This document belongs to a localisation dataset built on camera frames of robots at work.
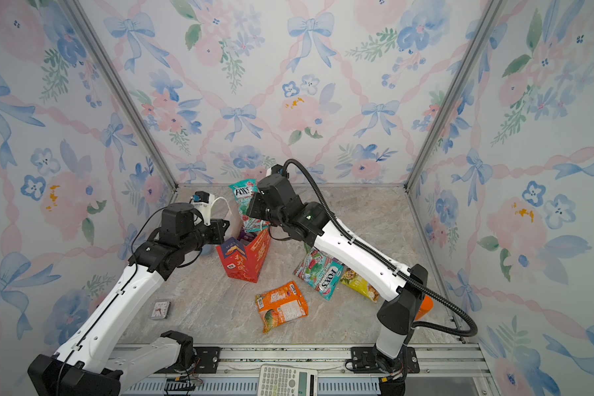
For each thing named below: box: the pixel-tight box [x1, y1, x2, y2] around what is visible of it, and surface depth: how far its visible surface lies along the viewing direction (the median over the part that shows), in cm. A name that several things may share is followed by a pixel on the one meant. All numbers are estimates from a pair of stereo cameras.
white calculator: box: [257, 364, 319, 396], surface depth 71 cm
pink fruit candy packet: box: [292, 243, 345, 302], surface depth 92 cm
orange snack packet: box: [254, 280, 310, 334], surface depth 84 cm
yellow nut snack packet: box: [339, 267, 381, 304], surface depth 89 cm
